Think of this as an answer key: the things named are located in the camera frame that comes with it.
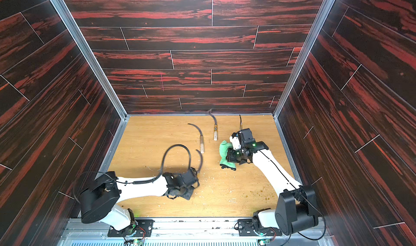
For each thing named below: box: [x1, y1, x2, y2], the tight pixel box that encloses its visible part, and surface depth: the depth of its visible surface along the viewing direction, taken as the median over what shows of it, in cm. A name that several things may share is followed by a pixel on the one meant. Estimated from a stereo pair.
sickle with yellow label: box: [206, 112, 218, 141], surface depth 110 cm
